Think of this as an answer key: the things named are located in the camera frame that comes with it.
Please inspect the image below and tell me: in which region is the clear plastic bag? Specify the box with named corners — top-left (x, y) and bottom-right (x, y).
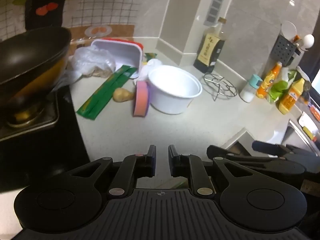
top-left (65, 45), bottom-right (117, 81)

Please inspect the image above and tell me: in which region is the dark soy sauce bottle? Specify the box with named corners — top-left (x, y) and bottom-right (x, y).
top-left (193, 17), bottom-right (228, 74)

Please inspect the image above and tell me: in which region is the white shaker teal cap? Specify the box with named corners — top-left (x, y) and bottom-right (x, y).
top-left (239, 74), bottom-right (263, 103)

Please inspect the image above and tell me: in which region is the orange squeeze bottle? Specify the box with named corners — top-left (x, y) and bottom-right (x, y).
top-left (256, 61), bottom-right (283, 99)

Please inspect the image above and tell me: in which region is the black wok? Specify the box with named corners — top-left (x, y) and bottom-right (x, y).
top-left (0, 27), bottom-right (73, 105)

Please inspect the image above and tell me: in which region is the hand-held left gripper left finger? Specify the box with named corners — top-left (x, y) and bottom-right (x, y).
top-left (64, 144), bottom-right (157, 197)

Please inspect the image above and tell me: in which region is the green white snack bag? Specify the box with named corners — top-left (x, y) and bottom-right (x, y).
top-left (268, 68), bottom-right (298, 104)

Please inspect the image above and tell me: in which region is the grey perforated utensil holder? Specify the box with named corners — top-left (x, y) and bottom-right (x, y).
top-left (271, 33), bottom-right (301, 67)

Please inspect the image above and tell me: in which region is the white plastic bowl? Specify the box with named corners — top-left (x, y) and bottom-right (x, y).
top-left (147, 65), bottom-right (203, 115)

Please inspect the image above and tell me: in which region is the yellow squeeze bottle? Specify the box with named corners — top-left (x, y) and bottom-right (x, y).
top-left (278, 77), bottom-right (306, 116)

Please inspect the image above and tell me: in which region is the black patterned apron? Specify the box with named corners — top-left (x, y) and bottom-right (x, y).
top-left (12, 0), bottom-right (81, 29)

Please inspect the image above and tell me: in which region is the long green packet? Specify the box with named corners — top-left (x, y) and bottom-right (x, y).
top-left (76, 64), bottom-right (138, 121)

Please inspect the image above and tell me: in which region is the black gas stove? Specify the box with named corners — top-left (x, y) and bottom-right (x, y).
top-left (0, 85), bottom-right (91, 194)

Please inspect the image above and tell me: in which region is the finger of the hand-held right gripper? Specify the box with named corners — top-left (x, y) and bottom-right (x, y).
top-left (251, 141), bottom-right (302, 156)
top-left (206, 144), bottom-right (280, 162)

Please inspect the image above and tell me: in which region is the white crumpled plastic bag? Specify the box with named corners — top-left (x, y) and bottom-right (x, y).
top-left (139, 58), bottom-right (163, 81)

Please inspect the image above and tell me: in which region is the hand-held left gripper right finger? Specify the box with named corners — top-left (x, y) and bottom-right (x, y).
top-left (168, 144), bottom-right (259, 197)

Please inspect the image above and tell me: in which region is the white egg-shaped timer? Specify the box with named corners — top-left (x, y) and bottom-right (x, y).
top-left (302, 34), bottom-right (315, 49)

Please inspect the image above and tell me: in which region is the metal steaming rack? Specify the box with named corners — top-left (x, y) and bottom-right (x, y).
top-left (202, 73), bottom-right (238, 101)

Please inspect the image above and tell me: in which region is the steel sink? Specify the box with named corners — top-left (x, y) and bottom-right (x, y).
top-left (284, 119), bottom-right (320, 153)

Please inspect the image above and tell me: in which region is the pink purple sponge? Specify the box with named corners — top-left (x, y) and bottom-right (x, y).
top-left (133, 80), bottom-right (151, 118)

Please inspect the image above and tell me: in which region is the white rectangular plastic tray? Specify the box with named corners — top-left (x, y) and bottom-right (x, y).
top-left (90, 39), bottom-right (143, 79)

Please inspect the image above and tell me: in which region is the small brown potato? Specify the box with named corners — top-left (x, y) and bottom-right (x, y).
top-left (112, 87), bottom-right (135, 103)

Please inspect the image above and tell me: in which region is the grey wall vent grille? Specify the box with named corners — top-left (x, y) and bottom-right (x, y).
top-left (203, 0), bottom-right (235, 27)

